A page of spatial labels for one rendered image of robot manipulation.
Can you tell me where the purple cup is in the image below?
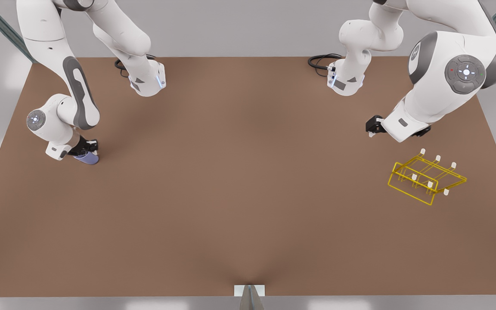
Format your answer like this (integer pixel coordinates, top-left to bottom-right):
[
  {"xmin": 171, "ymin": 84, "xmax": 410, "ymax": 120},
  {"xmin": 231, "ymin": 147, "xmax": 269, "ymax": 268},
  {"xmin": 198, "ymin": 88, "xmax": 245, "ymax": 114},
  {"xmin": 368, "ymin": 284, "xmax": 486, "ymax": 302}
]
[{"xmin": 73, "ymin": 151, "xmax": 100, "ymax": 165}]

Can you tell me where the yellow wire cup holder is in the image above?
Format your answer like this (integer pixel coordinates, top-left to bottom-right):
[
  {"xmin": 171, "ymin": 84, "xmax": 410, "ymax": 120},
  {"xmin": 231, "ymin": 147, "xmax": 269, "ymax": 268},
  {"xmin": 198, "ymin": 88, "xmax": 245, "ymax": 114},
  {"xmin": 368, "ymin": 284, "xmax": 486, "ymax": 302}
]
[{"xmin": 387, "ymin": 149, "xmax": 468, "ymax": 206}]

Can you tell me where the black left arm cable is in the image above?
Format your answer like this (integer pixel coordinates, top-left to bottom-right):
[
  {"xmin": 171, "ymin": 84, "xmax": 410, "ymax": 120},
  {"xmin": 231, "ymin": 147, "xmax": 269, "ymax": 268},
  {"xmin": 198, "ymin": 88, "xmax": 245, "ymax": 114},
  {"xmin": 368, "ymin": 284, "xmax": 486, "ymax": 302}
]
[{"xmin": 307, "ymin": 53, "xmax": 344, "ymax": 78}]

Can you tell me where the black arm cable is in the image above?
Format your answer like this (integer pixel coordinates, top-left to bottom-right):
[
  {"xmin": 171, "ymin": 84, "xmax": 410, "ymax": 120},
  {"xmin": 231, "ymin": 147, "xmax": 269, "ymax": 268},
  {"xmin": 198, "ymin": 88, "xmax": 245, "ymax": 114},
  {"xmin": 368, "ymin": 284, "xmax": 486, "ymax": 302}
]
[
  {"xmin": 114, "ymin": 54, "xmax": 157, "ymax": 78},
  {"xmin": 307, "ymin": 53, "xmax": 344, "ymax": 78}
]

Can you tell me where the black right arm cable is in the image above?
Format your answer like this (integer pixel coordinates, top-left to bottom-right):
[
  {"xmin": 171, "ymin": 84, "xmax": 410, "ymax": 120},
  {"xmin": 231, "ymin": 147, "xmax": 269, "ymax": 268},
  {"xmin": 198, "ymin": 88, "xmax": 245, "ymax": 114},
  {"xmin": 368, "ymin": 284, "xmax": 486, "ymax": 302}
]
[{"xmin": 114, "ymin": 54, "xmax": 157, "ymax": 78}]

